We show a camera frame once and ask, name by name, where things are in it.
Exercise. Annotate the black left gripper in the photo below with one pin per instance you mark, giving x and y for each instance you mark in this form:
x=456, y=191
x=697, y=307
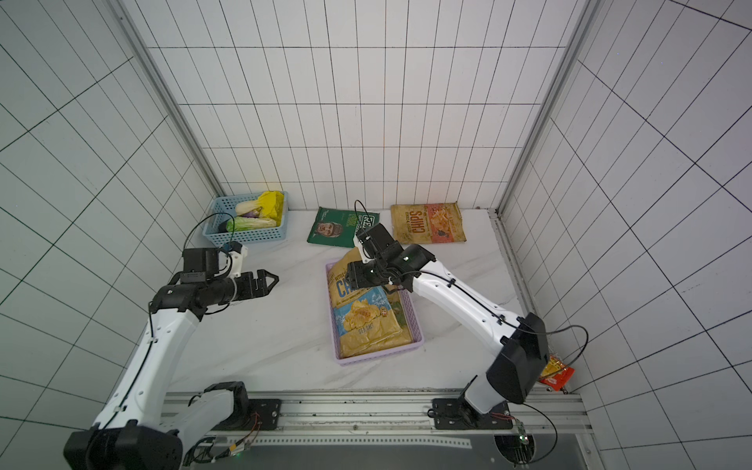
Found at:
x=262, y=290

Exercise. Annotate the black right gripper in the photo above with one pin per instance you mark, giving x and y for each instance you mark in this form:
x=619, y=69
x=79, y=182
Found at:
x=357, y=276

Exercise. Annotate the brown orange chips bag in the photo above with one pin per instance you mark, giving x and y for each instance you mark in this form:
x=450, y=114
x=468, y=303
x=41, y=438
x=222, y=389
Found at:
x=427, y=224

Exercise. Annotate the sea salt chips bag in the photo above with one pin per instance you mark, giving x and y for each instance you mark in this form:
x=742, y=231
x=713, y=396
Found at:
x=366, y=321

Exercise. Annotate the green REAL chips bag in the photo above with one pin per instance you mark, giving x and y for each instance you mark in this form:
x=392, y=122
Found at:
x=337, y=228

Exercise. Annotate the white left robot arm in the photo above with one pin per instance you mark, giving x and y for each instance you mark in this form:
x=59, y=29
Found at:
x=129, y=433

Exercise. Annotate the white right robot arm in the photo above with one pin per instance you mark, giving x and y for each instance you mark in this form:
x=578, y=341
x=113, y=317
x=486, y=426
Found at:
x=519, y=343

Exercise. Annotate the purple plastic basket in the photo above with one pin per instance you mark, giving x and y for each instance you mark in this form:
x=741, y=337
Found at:
x=412, y=322

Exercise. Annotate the yellow snack bag in basket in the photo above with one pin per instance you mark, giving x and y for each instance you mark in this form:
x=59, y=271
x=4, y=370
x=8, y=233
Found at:
x=270, y=205

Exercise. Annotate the blue plastic basket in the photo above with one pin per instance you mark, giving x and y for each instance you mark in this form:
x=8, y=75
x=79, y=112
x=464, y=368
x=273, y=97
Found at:
x=223, y=209

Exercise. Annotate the toy eggplant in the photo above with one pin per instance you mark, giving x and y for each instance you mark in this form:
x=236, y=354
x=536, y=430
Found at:
x=224, y=227

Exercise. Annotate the small red snack bag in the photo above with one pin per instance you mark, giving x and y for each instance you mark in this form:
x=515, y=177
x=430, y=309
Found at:
x=556, y=374

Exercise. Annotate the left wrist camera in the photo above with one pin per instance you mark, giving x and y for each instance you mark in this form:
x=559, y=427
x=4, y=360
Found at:
x=236, y=253

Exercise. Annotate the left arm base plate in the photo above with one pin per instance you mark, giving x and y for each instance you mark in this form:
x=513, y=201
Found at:
x=264, y=414

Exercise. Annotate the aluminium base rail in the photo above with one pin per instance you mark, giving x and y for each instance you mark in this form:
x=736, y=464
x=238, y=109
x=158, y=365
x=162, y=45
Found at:
x=389, y=418

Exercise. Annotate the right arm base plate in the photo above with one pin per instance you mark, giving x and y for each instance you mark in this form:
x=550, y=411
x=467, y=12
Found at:
x=455, y=414

